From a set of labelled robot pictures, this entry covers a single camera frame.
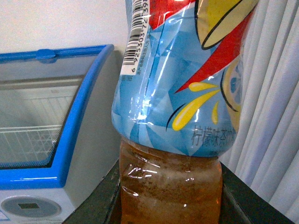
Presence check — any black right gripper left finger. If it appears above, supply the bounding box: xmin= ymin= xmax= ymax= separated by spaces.
xmin=64 ymin=161 xmax=121 ymax=224

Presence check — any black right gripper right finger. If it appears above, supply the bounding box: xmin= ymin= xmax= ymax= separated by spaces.
xmin=219 ymin=164 xmax=293 ymax=224

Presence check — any iced tea bottle blue label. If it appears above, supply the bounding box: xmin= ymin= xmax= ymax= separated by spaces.
xmin=112 ymin=0 xmax=257 ymax=224

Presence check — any white curtain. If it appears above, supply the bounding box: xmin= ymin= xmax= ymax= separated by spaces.
xmin=221 ymin=0 xmax=299 ymax=223

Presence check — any white chest freezer blue trim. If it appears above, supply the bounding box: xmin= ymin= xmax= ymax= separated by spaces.
xmin=0 ymin=44 xmax=120 ymax=224

